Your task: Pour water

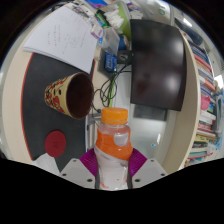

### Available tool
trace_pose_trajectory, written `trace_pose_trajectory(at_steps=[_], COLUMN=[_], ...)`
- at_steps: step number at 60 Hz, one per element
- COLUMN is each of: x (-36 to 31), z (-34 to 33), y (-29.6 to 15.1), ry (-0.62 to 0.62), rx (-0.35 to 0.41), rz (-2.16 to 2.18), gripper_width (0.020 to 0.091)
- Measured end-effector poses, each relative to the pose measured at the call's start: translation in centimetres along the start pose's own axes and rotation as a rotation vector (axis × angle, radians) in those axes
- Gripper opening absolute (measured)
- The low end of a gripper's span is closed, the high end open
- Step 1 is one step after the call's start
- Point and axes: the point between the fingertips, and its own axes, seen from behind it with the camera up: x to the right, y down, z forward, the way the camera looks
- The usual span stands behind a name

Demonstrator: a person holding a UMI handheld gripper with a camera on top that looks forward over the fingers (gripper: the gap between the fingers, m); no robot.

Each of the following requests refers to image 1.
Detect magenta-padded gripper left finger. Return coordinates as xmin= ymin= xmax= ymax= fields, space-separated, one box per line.
xmin=59 ymin=148 xmax=100 ymax=190

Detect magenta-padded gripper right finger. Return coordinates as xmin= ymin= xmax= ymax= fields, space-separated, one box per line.
xmin=127 ymin=148 xmax=169 ymax=190

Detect orange-capped drink bottle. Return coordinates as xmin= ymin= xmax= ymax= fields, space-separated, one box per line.
xmin=94 ymin=107 xmax=134 ymax=192

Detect flat round red coaster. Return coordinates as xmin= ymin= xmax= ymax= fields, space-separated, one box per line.
xmin=44 ymin=130 xmax=67 ymax=158

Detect grey metal laptop stand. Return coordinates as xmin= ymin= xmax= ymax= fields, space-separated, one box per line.
xmin=84 ymin=111 xmax=103 ymax=151

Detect floral paper cup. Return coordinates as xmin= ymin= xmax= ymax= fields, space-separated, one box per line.
xmin=44 ymin=71 xmax=95 ymax=120

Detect black red-edged desk mat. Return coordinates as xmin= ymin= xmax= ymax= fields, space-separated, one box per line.
xmin=20 ymin=52 xmax=98 ymax=173

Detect black computer monitor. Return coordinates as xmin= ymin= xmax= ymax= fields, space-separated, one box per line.
xmin=116 ymin=18 xmax=188 ymax=112

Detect small blue box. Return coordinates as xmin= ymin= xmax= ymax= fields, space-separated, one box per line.
xmin=104 ymin=53 xmax=119 ymax=74

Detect white paper stack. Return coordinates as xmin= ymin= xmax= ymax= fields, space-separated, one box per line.
xmin=23 ymin=4 xmax=100 ymax=75

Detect clear plastic box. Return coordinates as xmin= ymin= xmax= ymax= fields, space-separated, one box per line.
xmin=99 ymin=26 xmax=121 ymax=56

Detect green tissue box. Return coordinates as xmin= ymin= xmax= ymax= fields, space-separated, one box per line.
xmin=96 ymin=1 xmax=133 ymax=40

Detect black cable bundle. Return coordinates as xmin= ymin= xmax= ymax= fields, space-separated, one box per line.
xmin=91 ymin=63 xmax=133 ymax=116

